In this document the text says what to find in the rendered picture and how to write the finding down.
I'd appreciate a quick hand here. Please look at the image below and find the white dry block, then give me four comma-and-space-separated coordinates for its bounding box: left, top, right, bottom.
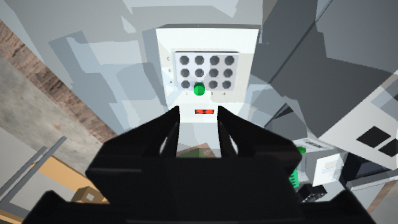
156, 24, 258, 123

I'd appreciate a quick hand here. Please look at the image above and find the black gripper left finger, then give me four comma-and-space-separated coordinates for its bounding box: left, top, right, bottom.
96, 106, 180, 157

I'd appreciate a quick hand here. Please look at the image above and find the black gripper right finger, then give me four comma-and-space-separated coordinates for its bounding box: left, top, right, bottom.
217, 105, 302, 177

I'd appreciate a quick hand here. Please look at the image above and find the green tube rack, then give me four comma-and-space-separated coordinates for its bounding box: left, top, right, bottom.
290, 169, 299, 187

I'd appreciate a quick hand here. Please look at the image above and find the grey bench mat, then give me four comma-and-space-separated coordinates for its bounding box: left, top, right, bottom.
0, 0, 332, 135

